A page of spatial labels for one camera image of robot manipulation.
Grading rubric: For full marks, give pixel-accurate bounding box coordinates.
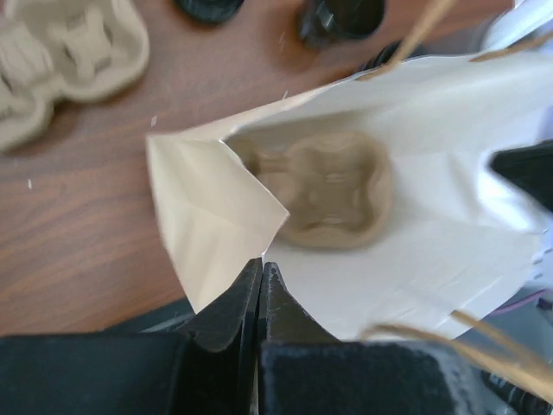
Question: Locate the black cup lid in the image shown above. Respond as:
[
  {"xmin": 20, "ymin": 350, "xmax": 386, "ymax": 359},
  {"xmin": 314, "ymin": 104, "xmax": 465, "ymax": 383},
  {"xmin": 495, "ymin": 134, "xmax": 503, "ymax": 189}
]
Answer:
[{"xmin": 174, "ymin": 0, "xmax": 244, "ymax": 24}]

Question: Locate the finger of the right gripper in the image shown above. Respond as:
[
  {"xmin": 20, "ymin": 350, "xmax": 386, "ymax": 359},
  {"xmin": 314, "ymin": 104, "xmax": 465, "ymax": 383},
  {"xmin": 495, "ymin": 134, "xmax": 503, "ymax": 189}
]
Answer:
[{"xmin": 490, "ymin": 140, "xmax": 553, "ymax": 212}]

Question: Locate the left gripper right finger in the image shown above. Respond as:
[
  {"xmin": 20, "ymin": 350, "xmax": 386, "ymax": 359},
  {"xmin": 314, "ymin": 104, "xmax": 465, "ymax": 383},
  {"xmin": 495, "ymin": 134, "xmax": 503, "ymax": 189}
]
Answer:
[{"xmin": 257, "ymin": 262, "xmax": 510, "ymax": 414}]

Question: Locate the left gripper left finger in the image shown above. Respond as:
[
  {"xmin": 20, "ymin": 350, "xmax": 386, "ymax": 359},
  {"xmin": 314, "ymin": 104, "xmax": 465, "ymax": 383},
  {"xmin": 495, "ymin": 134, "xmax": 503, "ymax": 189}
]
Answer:
[{"xmin": 1, "ymin": 259, "xmax": 263, "ymax": 414}]

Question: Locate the black coffee cup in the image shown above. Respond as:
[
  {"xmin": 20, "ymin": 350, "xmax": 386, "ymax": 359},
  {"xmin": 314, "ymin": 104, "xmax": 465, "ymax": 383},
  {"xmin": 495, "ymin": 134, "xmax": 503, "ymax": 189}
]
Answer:
[{"xmin": 296, "ymin": 0, "xmax": 386, "ymax": 49}]

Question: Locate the brown paper bag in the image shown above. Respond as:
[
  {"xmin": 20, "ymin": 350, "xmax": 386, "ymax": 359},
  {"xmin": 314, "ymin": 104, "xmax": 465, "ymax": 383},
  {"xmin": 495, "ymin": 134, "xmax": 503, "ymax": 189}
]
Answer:
[{"xmin": 145, "ymin": 0, "xmax": 553, "ymax": 403}]

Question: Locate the cardboard cup carrier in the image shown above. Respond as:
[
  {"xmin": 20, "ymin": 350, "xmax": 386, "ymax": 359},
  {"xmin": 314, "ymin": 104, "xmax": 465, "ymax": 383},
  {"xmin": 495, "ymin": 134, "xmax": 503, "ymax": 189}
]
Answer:
[
  {"xmin": 1, "ymin": 0, "xmax": 150, "ymax": 152},
  {"xmin": 243, "ymin": 131, "xmax": 394, "ymax": 249}
]

